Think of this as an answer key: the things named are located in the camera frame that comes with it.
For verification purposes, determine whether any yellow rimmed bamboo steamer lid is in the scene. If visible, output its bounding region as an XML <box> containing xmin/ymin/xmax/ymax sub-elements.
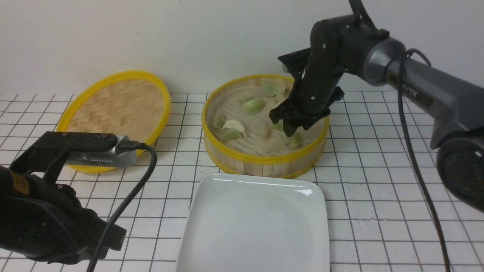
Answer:
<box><xmin>55</xmin><ymin>70</ymin><xmax>172</xmax><ymax>174</ymax></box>

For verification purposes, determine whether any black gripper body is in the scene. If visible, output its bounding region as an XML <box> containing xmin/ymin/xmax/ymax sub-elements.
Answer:
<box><xmin>268</xmin><ymin>57</ymin><xmax>345</xmax><ymax>129</ymax></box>

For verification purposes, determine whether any yellow rimmed bamboo steamer basket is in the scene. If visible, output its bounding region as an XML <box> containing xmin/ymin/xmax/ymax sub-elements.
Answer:
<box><xmin>202</xmin><ymin>74</ymin><xmax>330</xmax><ymax>178</ymax></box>

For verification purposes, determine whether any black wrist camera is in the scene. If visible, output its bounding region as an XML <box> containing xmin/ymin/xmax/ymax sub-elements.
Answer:
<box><xmin>277</xmin><ymin>48</ymin><xmax>312</xmax><ymax>79</ymax></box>

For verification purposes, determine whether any black camera cable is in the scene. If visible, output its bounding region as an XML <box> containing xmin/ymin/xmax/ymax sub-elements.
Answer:
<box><xmin>86</xmin><ymin>141</ymin><xmax>158</xmax><ymax>272</ymax></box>

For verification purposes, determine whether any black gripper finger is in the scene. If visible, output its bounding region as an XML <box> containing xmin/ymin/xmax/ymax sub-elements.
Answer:
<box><xmin>283</xmin><ymin>119</ymin><xmax>300</xmax><ymax>137</ymax></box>

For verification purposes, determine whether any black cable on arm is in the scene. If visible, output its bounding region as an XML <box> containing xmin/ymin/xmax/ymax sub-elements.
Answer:
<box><xmin>385</xmin><ymin>48</ymin><xmax>451</xmax><ymax>272</ymax></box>

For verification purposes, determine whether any white rectangular ceramic plate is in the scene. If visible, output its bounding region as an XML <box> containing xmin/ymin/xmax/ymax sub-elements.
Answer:
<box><xmin>176</xmin><ymin>173</ymin><xmax>330</xmax><ymax>272</ymax></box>

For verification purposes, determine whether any green dumpling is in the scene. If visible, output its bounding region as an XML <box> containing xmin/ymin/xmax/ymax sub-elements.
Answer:
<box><xmin>272</xmin><ymin>120</ymin><xmax>284</xmax><ymax>131</ymax></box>
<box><xmin>288</xmin><ymin>132</ymin><xmax>302</xmax><ymax>150</ymax></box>
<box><xmin>264</xmin><ymin>84</ymin><xmax>286</xmax><ymax>97</ymax></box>
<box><xmin>211</xmin><ymin>112</ymin><xmax>225</xmax><ymax>130</ymax></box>
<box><xmin>241</xmin><ymin>98</ymin><xmax>265</xmax><ymax>115</ymax></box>
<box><xmin>219</xmin><ymin>128</ymin><xmax>244</xmax><ymax>143</ymax></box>

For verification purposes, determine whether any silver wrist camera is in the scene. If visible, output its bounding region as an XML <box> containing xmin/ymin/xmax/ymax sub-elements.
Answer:
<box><xmin>10</xmin><ymin>131</ymin><xmax>138</xmax><ymax>178</ymax></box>

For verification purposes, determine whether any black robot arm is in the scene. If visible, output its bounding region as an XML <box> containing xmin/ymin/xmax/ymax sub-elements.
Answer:
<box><xmin>1</xmin><ymin>165</ymin><xmax>107</xmax><ymax>265</ymax></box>
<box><xmin>268</xmin><ymin>0</ymin><xmax>484</xmax><ymax>212</ymax></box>

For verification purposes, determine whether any pinkish white dumpling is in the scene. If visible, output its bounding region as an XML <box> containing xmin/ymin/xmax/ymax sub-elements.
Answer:
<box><xmin>264</xmin><ymin>138</ymin><xmax>289</xmax><ymax>153</ymax></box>

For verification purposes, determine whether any green dumpling back top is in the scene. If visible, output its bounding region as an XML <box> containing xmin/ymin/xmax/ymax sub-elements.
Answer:
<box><xmin>264</xmin><ymin>84</ymin><xmax>286</xmax><ymax>97</ymax></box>

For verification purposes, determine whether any pale pink dumpling centre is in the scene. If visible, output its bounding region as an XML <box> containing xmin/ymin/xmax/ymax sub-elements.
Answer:
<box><xmin>256</xmin><ymin>127</ymin><xmax>271</xmax><ymax>138</ymax></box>

